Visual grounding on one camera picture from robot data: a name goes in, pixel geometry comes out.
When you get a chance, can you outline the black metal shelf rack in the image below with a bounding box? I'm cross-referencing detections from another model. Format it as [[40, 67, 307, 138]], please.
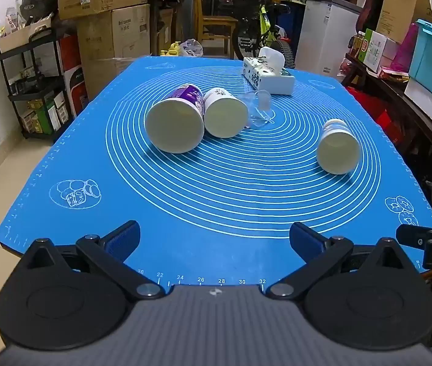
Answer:
[[0, 27, 78, 140]]

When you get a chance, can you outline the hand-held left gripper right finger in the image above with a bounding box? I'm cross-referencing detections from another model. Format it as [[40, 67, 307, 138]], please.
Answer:
[[265, 221, 415, 301]]

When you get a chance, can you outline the green and white carton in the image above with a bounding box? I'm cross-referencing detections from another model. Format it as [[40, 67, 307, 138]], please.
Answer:
[[357, 28, 389, 74]]

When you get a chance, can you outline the black and green bicycle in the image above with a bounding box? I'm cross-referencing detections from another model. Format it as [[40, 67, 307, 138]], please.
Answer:
[[216, 0, 296, 70]]

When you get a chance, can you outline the purple print paper cup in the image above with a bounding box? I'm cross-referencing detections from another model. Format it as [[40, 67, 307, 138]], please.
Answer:
[[144, 83, 206, 154]]

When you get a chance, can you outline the clear plastic bag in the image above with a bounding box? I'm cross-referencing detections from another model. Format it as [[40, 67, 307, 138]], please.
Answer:
[[180, 39, 203, 58]]

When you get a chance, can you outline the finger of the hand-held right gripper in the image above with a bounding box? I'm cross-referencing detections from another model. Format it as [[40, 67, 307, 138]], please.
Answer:
[[396, 224, 432, 247]]

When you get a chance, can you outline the large brown cardboard box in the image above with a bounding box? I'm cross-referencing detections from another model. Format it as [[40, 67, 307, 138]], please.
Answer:
[[76, 4, 152, 62]]

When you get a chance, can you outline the clear plastic cup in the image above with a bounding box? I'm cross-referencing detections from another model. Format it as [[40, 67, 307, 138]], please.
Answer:
[[241, 89, 276, 129]]

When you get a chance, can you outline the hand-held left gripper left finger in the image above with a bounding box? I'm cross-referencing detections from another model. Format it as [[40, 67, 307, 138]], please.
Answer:
[[18, 220, 166, 301]]

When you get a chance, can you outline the dark wooden side table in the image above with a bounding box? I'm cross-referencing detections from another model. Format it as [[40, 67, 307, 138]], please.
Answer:
[[341, 53, 432, 185]]

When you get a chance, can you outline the blue silicone baking mat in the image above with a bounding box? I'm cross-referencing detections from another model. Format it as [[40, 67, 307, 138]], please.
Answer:
[[0, 55, 432, 288]]

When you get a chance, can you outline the black helmet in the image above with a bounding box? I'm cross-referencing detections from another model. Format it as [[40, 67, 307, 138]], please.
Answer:
[[20, 0, 49, 20]]

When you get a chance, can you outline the red and white appliance box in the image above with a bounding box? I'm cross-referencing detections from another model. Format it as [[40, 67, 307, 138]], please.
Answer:
[[61, 34, 89, 118]]

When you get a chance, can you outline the white tissue box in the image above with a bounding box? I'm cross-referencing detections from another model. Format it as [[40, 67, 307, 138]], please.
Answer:
[[242, 46, 296, 95]]

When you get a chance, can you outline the white chest freezer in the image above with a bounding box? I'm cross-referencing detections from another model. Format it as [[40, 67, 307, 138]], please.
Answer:
[[296, 0, 363, 83]]

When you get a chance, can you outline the white paper cup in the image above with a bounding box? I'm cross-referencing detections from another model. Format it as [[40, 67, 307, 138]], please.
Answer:
[[317, 118, 361, 175], [202, 88, 249, 139]]

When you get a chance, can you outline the yellow plastic toy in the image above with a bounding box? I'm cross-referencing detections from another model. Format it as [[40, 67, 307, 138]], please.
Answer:
[[160, 41, 182, 57]]

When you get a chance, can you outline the wooden chair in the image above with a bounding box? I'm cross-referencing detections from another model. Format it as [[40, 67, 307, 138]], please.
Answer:
[[193, 0, 238, 56]]

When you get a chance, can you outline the tall brown cardboard box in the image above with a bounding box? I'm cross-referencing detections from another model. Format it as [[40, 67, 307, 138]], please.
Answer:
[[376, 0, 430, 45]]

